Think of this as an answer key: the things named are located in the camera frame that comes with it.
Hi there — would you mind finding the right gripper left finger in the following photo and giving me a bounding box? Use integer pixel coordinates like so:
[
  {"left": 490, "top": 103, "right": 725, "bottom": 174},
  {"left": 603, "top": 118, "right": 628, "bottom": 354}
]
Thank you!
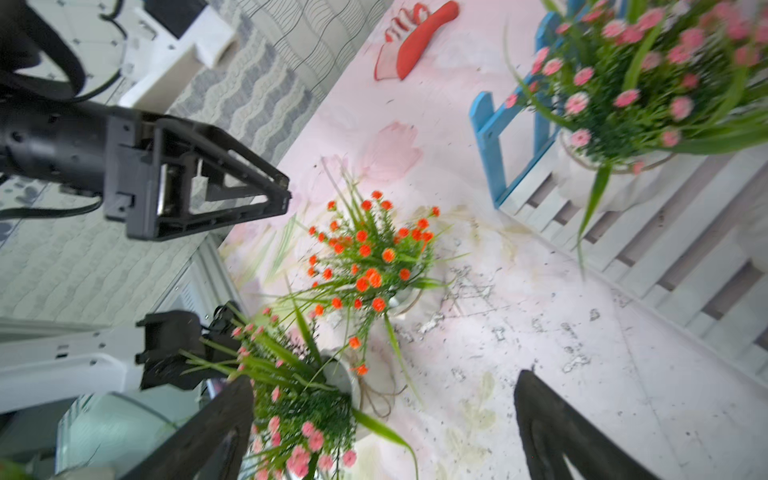
[{"left": 123, "top": 378, "right": 253, "bottom": 479}]

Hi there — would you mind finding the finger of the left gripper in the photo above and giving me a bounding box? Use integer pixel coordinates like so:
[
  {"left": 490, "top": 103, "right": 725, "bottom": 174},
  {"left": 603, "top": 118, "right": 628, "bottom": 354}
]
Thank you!
[
  {"left": 126, "top": 206, "right": 288, "bottom": 241},
  {"left": 152, "top": 117, "right": 292, "bottom": 219}
]

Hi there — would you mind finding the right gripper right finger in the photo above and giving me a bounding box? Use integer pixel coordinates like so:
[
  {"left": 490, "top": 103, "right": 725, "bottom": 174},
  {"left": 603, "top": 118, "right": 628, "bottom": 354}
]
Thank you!
[{"left": 514, "top": 370, "right": 656, "bottom": 479}]

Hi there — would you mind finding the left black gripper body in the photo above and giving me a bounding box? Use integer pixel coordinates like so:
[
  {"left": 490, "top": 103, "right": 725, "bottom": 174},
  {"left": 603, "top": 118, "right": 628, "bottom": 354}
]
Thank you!
[{"left": 1, "top": 98, "right": 156, "bottom": 240}]

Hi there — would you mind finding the pink flower pot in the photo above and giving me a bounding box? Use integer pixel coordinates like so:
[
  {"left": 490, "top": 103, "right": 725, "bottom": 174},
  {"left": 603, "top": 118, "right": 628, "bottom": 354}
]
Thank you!
[
  {"left": 503, "top": 0, "right": 768, "bottom": 265},
  {"left": 181, "top": 294, "right": 414, "bottom": 479}
]

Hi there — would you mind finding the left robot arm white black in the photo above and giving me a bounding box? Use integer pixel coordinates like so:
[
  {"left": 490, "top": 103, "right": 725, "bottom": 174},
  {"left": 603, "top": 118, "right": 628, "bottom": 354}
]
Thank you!
[{"left": 1, "top": 95, "right": 291, "bottom": 412}]

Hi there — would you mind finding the blue white wooden rack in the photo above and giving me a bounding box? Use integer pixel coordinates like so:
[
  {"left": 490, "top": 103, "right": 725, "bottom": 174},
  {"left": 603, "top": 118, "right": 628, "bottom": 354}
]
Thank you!
[{"left": 467, "top": 0, "right": 768, "bottom": 385}]

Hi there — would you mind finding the orange flower pot rear left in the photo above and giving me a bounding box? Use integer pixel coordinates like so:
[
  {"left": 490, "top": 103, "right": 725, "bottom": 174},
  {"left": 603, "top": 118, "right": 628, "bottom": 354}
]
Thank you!
[{"left": 281, "top": 173, "right": 457, "bottom": 397}]

